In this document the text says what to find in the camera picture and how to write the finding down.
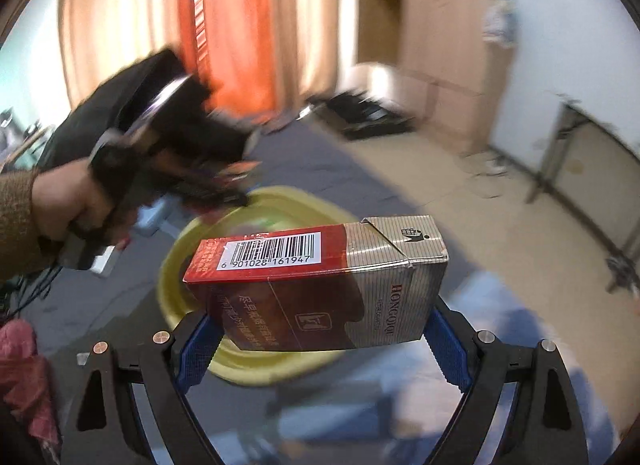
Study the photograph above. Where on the person's left forearm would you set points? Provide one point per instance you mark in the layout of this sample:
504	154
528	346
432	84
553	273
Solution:
15	225

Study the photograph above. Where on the orange curtain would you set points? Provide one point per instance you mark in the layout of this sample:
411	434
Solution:
230	20

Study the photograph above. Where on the yellow plastic basin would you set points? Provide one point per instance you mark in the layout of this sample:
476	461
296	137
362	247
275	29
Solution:
175	265

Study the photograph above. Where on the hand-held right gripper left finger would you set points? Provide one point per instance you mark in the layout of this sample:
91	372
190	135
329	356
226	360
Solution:
197	345

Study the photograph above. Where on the red silver cigarette pack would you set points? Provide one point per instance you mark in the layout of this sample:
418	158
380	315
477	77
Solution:
300	295

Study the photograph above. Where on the wooden wardrobe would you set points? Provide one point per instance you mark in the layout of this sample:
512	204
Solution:
450	70

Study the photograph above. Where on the black open case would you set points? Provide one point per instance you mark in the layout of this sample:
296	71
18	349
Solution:
365	115

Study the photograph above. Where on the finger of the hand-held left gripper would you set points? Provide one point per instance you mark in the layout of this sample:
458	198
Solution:
215	195

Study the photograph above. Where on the striped hanging towel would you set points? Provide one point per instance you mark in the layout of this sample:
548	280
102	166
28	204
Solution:
500	15

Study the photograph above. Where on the blue white fleece blanket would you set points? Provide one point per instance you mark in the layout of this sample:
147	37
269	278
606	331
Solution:
350	420

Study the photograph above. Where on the person's left hand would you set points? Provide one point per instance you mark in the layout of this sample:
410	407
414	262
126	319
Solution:
60	195

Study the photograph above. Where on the light blue plastic box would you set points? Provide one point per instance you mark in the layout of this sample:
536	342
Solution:
152	217

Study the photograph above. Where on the metal frame table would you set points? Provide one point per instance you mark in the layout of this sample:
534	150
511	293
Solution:
590	155

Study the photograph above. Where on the pink cloth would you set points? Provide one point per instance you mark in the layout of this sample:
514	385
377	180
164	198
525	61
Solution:
22	370

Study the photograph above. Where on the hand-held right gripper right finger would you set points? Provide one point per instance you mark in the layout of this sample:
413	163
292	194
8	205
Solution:
447	345

